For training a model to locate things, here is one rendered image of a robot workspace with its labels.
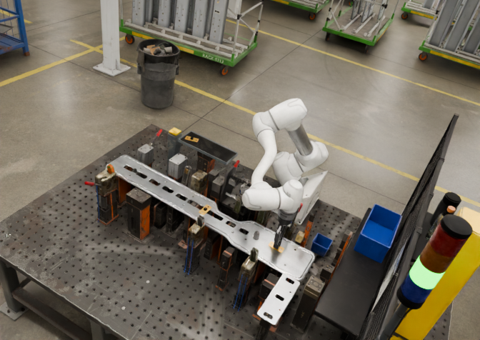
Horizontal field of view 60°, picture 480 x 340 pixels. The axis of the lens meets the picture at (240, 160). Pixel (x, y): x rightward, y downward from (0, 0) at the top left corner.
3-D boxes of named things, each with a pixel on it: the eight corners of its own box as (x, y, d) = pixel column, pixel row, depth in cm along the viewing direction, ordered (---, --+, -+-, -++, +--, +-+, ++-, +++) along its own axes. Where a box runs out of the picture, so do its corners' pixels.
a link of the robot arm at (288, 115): (296, 158, 305) (323, 144, 301) (305, 176, 297) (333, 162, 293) (263, 104, 240) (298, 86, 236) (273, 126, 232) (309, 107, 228)
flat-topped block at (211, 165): (191, 199, 290) (197, 147, 263) (198, 193, 296) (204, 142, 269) (203, 206, 287) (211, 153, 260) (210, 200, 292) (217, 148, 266)
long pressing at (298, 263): (99, 170, 257) (98, 168, 256) (125, 153, 273) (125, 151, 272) (300, 283, 211) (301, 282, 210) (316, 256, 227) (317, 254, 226)
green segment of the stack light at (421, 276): (406, 280, 107) (416, 265, 104) (412, 263, 112) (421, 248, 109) (433, 293, 105) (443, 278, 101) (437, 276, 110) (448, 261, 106)
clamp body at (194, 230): (178, 270, 241) (183, 228, 221) (191, 257, 250) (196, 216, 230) (191, 278, 238) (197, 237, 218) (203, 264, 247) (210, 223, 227)
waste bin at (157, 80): (126, 102, 512) (126, 46, 469) (153, 87, 552) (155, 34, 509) (159, 117, 497) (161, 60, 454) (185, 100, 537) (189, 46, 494)
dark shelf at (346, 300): (312, 313, 197) (313, 310, 195) (366, 210, 262) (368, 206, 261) (356, 339, 189) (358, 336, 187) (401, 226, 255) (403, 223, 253)
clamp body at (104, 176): (93, 221, 262) (89, 176, 240) (110, 208, 272) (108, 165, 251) (106, 228, 258) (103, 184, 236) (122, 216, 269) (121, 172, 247)
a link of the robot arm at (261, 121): (252, 133, 233) (273, 121, 231) (245, 113, 246) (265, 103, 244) (261, 147, 242) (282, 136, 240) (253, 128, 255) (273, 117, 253)
